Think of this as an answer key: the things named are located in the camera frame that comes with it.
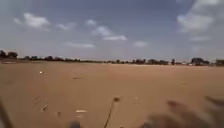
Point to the brown bare dirt ground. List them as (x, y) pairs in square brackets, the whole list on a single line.
[(100, 83)]

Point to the robot's own part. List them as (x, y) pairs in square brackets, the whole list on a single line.
[(74, 125)]

